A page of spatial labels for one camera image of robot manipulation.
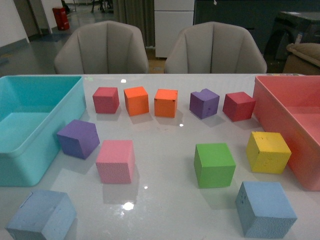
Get light blue block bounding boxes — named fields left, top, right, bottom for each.
left=5, top=189, right=77, bottom=240
left=235, top=181, right=298, bottom=239

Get orange foam block right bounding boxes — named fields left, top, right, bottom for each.
left=154, top=88, right=178, bottom=118

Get orange foam block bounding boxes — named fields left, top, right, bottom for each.
left=123, top=86, right=149, bottom=117
left=154, top=88, right=178, bottom=118

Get orange foam block left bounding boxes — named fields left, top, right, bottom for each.
left=123, top=86, right=149, bottom=117

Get purple notched foam block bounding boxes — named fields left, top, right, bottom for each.
left=189, top=88, right=220, bottom=119

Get crimson foam block left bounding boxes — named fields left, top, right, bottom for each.
left=92, top=87, right=120, bottom=114

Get pink foam block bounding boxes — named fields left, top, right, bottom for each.
left=96, top=140, right=135, bottom=184

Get green foam block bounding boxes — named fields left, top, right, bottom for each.
left=193, top=143, right=236, bottom=189

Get red foam block right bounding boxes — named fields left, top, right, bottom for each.
left=222, top=91, right=256, bottom=122

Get purple foam block left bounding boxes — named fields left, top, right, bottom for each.
left=56, top=119, right=100, bottom=160

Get beige chair right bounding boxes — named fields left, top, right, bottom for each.
left=164, top=21, right=267, bottom=74

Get beige chair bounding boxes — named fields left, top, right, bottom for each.
left=54, top=20, right=149, bottom=75
left=164, top=21, right=267, bottom=74

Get beige chair left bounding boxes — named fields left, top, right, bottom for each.
left=54, top=20, right=149, bottom=75

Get white cabinet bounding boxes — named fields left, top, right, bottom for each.
left=154, top=0, right=195, bottom=58

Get grey curtain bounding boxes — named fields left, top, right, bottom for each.
left=113, top=0, right=156, bottom=47

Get yellow foam block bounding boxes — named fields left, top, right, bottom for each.
left=246, top=131, right=292, bottom=174

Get teal plastic bin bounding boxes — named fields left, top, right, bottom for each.
left=0, top=75, right=86, bottom=187

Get pink plastic bin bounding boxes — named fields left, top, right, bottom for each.
left=253, top=75, right=320, bottom=191

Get red box on floor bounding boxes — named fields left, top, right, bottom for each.
left=52, top=7, right=70, bottom=31

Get dark counter cabinet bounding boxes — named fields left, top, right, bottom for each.
left=194, top=0, right=320, bottom=53

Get brown sofa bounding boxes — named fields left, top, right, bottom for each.
left=283, top=43, right=320, bottom=76

